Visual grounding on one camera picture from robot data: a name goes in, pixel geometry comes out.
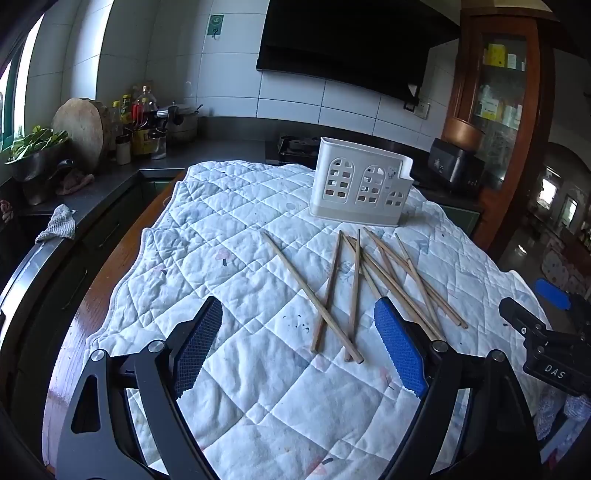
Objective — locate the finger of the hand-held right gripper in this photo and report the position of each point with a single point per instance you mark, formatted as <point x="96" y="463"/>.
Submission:
<point x="552" y="293"/>
<point x="521" y="317"/>

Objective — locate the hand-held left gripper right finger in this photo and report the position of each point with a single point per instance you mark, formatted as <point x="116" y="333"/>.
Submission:
<point x="399" y="346"/>

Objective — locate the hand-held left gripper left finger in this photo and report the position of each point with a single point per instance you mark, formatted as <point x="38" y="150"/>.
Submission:
<point x="198" y="344"/>

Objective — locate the pile of wooden chopsticks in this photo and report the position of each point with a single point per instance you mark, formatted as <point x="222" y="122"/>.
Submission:
<point x="358" y="286"/>

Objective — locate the white plastic utensil holder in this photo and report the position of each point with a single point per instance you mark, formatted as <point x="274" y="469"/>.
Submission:
<point x="360" y="182"/>

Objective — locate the person's right hand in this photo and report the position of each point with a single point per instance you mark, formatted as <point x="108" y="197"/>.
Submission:
<point x="575" y="408"/>

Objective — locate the white quilted cloth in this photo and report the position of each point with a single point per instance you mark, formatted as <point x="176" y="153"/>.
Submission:
<point x="258" y="258"/>

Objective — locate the wooden glass-door cabinet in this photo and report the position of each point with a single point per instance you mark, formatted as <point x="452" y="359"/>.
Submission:
<point x="501" y="152"/>

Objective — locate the black countertop appliance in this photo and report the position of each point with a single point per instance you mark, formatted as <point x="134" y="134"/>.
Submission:
<point x="455" y="166"/>

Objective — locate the copper bowl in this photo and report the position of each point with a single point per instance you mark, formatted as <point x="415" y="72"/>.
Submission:
<point x="465" y="134"/>

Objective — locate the grey knit rag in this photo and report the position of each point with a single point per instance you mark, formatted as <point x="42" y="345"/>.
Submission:
<point x="57" y="226"/>

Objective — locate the small clear jar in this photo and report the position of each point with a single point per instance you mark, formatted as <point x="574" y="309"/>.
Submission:
<point x="159" y="146"/>

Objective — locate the pinkish rag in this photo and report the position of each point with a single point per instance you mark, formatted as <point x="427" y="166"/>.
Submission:
<point x="74" y="181"/>

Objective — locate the yellow tin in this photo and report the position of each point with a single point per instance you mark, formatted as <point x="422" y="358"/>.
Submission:
<point x="141" y="143"/>

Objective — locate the steel cooking pot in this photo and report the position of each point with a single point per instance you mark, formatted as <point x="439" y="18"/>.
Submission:
<point x="183" y="127"/>

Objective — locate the black gas stove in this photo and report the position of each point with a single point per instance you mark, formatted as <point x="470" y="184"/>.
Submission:
<point x="295" y="147"/>

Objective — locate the round wooden chopping block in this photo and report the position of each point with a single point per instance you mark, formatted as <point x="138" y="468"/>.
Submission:
<point x="83" y="131"/>

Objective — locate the metal bowl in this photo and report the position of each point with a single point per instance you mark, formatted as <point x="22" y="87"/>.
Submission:
<point x="34" y="166"/>

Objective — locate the clear dark sauce bottle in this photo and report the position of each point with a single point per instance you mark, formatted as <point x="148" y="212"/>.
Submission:
<point x="145" y="106"/>

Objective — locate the yellow-capped bottle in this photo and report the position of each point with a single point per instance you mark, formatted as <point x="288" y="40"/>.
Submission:
<point x="126" y="110"/>

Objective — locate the yellow box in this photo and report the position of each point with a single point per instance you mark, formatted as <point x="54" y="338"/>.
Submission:
<point x="495" y="55"/>

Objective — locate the leafy green vegetables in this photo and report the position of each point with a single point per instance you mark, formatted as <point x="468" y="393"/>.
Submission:
<point x="34" y="141"/>

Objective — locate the black range hood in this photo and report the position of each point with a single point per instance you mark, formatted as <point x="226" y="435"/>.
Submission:
<point x="346" y="41"/>

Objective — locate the window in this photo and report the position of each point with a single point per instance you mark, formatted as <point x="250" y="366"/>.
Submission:
<point x="18" y="87"/>

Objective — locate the wall socket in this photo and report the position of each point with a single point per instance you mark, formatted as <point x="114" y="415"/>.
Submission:
<point x="419" y="108"/>

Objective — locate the green wall hook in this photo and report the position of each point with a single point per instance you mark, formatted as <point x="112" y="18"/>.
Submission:
<point x="215" y="24"/>

